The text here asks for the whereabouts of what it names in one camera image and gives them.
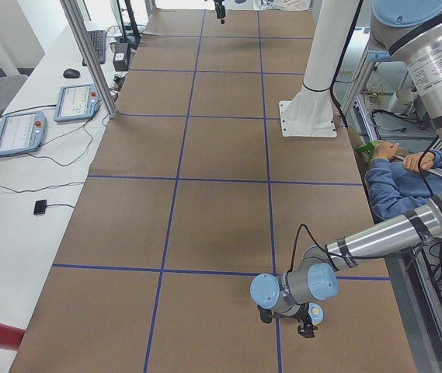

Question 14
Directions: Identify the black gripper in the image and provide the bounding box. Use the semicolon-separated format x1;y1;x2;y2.
214;0;225;24
297;302;317;337

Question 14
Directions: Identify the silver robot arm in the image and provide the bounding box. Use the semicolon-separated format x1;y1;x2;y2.
250;1;442;338

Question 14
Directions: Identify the black power box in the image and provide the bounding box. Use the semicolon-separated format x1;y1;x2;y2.
113;43;131;71

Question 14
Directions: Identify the black keyboard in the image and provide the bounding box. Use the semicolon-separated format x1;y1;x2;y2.
87;30;106;64

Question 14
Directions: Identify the black computer mouse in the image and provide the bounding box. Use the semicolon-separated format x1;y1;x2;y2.
63;68;80;78

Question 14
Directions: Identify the far blue teach pendant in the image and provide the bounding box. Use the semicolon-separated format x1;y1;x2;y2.
54;84;101;123

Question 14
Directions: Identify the blue teach pendant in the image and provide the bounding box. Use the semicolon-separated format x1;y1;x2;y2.
54;84;101;123
0;111;47;158

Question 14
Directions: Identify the person in blue sweater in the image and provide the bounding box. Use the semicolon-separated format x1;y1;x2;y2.
364;141;442;221

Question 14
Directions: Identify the green tool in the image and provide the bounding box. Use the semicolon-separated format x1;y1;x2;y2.
355;141;378;162

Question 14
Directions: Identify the near blue teach pendant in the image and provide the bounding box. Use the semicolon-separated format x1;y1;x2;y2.
0;111;47;158

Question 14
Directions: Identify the small black square device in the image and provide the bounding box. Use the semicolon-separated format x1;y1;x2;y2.
33;199;47;216

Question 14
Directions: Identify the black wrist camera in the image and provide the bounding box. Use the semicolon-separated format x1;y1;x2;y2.
257;305;273;324

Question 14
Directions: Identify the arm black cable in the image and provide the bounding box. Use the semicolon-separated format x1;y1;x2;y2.
289;223;346;273

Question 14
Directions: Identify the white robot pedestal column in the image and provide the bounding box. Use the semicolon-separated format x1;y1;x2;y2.
279;0;361;138

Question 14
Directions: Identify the aluminium frame post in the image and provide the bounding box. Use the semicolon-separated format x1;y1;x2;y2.
60;0;117;119

